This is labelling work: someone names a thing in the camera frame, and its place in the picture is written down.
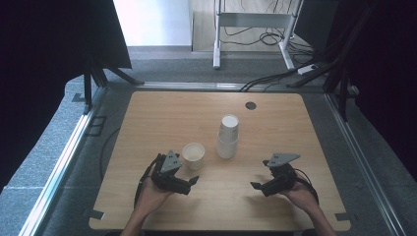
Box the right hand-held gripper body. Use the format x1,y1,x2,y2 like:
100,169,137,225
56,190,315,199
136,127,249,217
262,152,301,197

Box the black curtain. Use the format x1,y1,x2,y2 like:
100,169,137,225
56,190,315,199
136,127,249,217
328,0,417,183
0,0,133,195

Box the white power strip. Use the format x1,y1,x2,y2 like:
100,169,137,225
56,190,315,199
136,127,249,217
296,63,319,76

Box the white metal desk frame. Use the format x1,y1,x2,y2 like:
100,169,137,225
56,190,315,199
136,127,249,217
211,0,305,71

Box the person's left hand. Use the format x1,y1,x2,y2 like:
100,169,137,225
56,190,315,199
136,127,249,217
135,177,174,218

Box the black tripod stand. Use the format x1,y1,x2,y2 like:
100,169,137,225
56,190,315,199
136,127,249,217
82,55,146,116

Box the tangled black floor cables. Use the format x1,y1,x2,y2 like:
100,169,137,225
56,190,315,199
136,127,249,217
218,25,317,65

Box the black metal stand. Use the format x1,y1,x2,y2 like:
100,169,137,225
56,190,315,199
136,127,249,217
285,6,377,123

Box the aluminium floor rail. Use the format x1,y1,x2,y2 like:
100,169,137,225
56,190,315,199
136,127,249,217
135,81,248,92
324,92,408,236
18,86,108,236

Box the thin black floor cable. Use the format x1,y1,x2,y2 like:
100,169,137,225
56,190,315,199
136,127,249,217
98,127,122,181

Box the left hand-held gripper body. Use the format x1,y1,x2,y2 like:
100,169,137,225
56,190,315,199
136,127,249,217
150,149,192,195

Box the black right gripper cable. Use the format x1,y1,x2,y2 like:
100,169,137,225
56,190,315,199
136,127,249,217
293,168,321,205

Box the person's right hand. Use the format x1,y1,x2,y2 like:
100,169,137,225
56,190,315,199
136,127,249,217
279,176,319,214

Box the black power cable bundle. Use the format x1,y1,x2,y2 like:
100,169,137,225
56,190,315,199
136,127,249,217
240,58,318,92

